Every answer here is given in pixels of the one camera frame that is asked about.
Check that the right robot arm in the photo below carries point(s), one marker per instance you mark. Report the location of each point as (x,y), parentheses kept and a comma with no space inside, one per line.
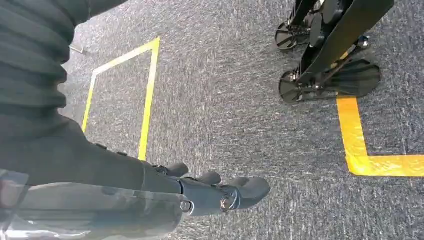
(30,66)

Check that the thin yellow tape square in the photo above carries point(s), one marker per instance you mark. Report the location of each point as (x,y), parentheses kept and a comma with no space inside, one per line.
(149,99)

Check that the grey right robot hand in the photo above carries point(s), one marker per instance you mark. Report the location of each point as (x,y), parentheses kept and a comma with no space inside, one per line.
(82,165)

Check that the clear plastic wrap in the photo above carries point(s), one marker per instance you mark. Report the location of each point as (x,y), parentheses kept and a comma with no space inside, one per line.
(99,212)

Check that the small silver metal piece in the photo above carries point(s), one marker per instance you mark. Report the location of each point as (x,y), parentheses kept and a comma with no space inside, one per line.
(78,49)

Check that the wide yellow floor tape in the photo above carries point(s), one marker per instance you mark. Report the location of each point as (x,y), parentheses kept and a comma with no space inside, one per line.
(351,132)

